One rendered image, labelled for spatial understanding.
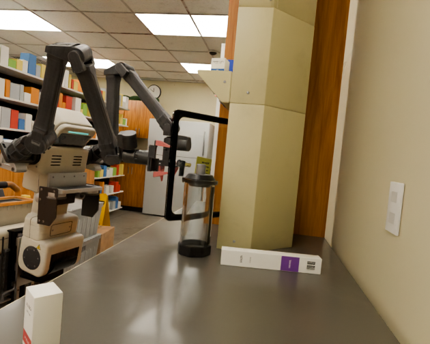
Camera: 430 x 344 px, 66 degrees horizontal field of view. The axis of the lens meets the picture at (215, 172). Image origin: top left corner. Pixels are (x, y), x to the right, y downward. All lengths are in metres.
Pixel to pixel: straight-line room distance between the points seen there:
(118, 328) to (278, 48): 0.90
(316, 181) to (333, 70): 0.46
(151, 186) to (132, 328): 5.76
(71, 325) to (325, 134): 1.15
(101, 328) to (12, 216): 1.34
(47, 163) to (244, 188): 0.88
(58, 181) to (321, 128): 1.14
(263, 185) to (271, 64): 0.38
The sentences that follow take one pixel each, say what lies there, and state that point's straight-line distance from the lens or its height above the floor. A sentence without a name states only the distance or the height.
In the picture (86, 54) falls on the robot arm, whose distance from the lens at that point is 1.26.
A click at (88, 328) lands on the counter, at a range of 0.64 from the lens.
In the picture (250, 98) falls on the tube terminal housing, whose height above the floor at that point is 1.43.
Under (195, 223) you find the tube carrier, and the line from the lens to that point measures 0.98.
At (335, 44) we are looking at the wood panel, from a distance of 1.53.
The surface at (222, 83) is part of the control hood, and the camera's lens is 1.10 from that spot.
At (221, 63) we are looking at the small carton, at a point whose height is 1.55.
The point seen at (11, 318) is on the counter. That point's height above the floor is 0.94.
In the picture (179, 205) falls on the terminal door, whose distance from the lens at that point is 1.23.
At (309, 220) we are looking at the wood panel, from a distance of 1.46.
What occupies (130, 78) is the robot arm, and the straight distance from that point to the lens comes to 1.71.
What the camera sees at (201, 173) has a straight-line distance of 0.99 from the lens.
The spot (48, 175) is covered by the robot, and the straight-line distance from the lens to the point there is 1.57.
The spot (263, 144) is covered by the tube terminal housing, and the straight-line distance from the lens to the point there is 1.07.
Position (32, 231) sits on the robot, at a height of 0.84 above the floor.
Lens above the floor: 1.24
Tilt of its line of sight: 3 degrees down
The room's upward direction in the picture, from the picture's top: 5 degrees clockwise
